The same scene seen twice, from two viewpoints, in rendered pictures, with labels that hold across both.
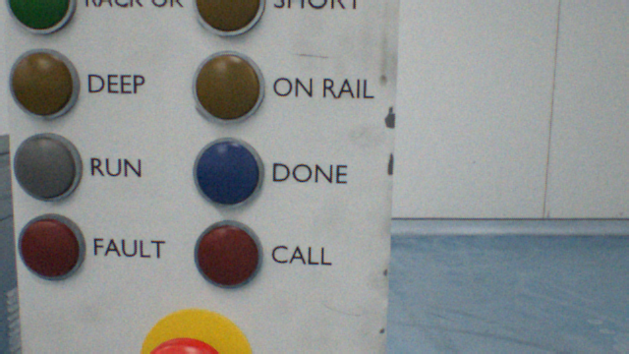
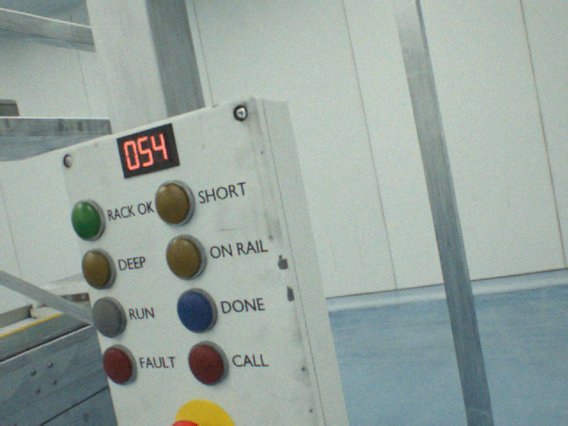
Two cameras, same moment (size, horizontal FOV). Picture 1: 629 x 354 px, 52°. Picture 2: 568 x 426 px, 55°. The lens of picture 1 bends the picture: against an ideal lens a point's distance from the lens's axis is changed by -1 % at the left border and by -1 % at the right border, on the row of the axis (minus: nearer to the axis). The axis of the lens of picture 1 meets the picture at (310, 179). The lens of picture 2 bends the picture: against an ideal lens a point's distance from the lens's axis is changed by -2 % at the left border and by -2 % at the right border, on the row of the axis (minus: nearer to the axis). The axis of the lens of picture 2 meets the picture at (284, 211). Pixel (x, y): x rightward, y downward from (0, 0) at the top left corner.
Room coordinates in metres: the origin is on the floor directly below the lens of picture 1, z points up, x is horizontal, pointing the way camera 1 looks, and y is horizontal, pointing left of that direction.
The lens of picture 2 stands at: (-0.03, -0.17, 1.05)
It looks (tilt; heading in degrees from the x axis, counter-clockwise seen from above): 3 degrees down; 24
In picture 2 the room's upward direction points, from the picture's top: 11 degrees counter-clockwise
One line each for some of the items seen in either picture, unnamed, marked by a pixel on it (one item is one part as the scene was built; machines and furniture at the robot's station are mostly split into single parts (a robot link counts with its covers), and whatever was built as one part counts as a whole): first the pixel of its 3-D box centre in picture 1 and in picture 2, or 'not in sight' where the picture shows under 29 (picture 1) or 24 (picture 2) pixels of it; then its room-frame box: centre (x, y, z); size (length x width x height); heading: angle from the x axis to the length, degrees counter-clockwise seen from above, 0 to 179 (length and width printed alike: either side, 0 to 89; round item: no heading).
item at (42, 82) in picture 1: (42, 84); (96, 269); (0.28, 0.11, 1.01); 0.03 x 0.01 x 0.03; 86
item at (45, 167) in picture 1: (45, 167); (106, 318); (0.28, 0.11, 0.98); 0.03 x 0.01 x 0.03; 86
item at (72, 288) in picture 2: not in sight; (97, 279); (1.06, 0.85, 0.89); 0.25 x 0.24 x 0.02; 86
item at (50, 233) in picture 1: (49, 248); (117, 366); (0.28, 0.11, 0.94); 0.03 x 0.01 x 0.03; 86
